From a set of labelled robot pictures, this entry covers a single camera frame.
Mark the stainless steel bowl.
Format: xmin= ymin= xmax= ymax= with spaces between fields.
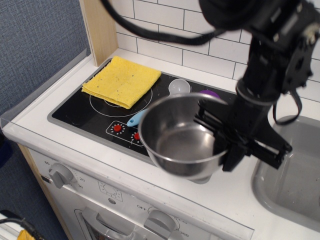
xmin=138 ymin=93 xmax=227 ymax=182

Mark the grey right oven knob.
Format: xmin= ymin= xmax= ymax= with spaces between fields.
xmin=143 ymin=210 xmax=176 ymax=240

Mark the grey left oven knob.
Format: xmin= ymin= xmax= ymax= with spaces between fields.
xmin=48 ymin=163 xmax=74 ymax=189

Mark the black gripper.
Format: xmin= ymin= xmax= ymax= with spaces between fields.
xmin=194 ymin=86 xmax=292 ymax=172

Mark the yellow folded towel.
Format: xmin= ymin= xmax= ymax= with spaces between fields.
xmin=81 ymin=56 xmax=162 ymax=110

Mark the purple toy eggplant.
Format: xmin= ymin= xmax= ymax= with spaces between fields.
xmin=199 ymin=89 xmax=220 ymax=99

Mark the black toy stovetop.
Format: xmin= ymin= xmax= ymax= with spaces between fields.
xmin=48 ymin=73 xmax=236 ymax=166

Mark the grey sink basin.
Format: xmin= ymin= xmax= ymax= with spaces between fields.
xmin=252 ymin=116 xmax=320 ymax=232

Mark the grey oven knob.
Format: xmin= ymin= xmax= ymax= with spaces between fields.
xmin=143 ymin=210 xmax=176 ymax=240
xmin=48 ymin=163 xmax=74 ymax=189

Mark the wooden side post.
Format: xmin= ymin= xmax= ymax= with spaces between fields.
xmin=79 ymin=0 xmax=119 ymax=67

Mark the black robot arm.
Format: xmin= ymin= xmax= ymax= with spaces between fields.
xmin=195 ymin=0 xmax=320 ymax=172

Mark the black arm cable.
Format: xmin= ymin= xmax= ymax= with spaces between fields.
xmin=99 ymin=0 xmax=226 ymax=46

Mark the white toy oven front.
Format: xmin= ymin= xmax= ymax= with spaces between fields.
xmin=29 ymin=150 xmax=217 ymax=240

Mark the white spoon blue handle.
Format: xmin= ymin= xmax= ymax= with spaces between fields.
xmin=126 ymin=78 xmax=191 ymax=127

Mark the yellow black object on floor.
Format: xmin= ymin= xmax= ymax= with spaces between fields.
xmin=0 ymin=217 xmax=45 ymax=240

